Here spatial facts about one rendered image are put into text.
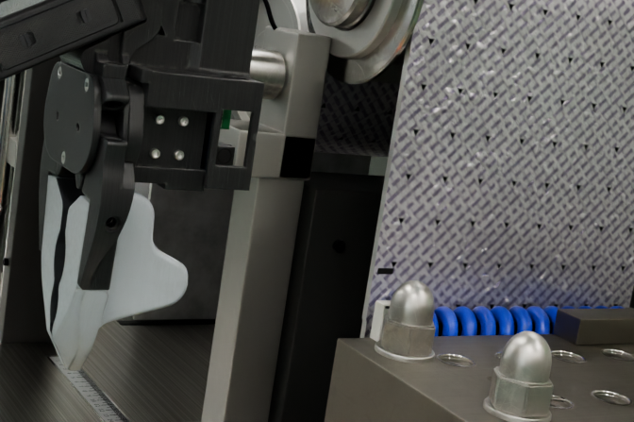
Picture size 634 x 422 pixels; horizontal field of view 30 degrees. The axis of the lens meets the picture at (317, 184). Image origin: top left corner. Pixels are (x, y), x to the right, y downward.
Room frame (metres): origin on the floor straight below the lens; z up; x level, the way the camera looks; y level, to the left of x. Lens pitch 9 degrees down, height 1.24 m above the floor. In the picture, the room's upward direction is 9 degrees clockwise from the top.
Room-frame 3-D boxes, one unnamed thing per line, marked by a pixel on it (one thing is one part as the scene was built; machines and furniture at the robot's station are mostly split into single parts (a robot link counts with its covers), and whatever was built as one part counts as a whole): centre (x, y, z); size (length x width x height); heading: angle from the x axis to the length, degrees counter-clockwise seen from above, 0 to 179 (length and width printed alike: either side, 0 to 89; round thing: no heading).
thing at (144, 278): (0.54, 0.08, 1.08); 0.06 x 0.03 x 0.09; 121
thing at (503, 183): (0.81, -0.14, 1.12); 0.23 x 0.01 x 0.18; 121
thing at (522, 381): (0.61, -0.12, 1.05); 0.04 x 0.04 x 0.04
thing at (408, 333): (0.69, -0.07, 1.05); 0.04 x 0.04 x 0.04
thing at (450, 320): (0.79, -0.15, 1.03); 0.21 x 0.04 x 0.03; 121
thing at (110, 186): (0.53, 0.10, 1.13); 0.05 x 0.02 x 0.09; 31
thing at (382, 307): (0.71, -0.06, 1.04); 0.02 x 0.01 x 0.02; 121
